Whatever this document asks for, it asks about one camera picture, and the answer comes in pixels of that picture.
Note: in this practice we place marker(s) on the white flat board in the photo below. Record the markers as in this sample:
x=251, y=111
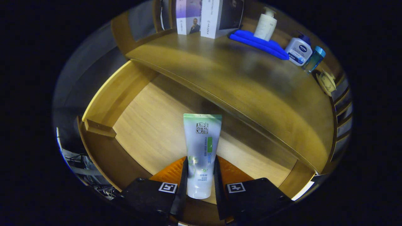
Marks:
x=303, y=190

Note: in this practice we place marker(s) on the wooden countertop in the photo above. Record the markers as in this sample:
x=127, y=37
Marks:
x=235, y=81

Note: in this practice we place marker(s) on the white pump bottle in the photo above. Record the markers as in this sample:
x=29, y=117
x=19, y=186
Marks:
x=265, y=26

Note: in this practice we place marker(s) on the white and green cleanser tube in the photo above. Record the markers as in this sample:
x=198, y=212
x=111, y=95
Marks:
x=201, y=147

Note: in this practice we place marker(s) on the purple book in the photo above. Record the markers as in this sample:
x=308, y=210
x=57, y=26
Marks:
x=187, y=18

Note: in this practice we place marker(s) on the teal bottle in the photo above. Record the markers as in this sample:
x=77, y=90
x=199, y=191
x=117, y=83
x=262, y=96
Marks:
x=314, y=59

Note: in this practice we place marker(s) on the brown wooden cabinet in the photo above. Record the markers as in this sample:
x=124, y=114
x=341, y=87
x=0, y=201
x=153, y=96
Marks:
x=122, y=34

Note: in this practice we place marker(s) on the beige lidded teacup with saucer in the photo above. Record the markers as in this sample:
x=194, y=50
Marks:
x=326, y=82

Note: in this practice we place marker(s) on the blue folded towel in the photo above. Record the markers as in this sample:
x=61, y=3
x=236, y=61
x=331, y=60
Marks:
x=251, y=39

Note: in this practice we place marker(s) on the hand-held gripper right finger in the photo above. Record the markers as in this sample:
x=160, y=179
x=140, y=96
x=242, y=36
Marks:
x=218, y=194

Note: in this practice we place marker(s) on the white bottle with blue cap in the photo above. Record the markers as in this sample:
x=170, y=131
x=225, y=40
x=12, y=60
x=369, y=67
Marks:
x=298, y=50

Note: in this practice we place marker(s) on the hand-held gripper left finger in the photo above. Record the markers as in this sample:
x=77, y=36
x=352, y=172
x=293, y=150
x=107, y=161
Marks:
x=183, y=188

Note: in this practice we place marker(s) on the white book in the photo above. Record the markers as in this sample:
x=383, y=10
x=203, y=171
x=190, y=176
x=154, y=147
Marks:
x=210, y=18

